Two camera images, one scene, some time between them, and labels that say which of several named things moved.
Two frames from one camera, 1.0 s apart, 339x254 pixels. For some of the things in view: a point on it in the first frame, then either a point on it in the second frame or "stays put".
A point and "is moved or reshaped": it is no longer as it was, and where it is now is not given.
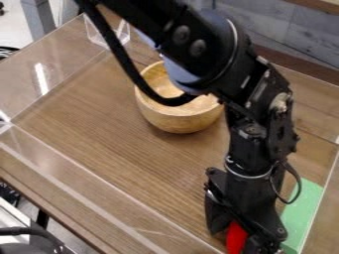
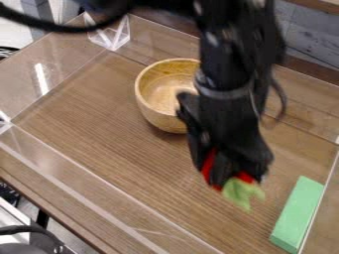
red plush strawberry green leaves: [236, 238] is moved or reshaped
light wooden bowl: [189, 117] stays put
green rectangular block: [296, 215] stays put
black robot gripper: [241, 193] -> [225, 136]
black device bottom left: [41, 242] stays put
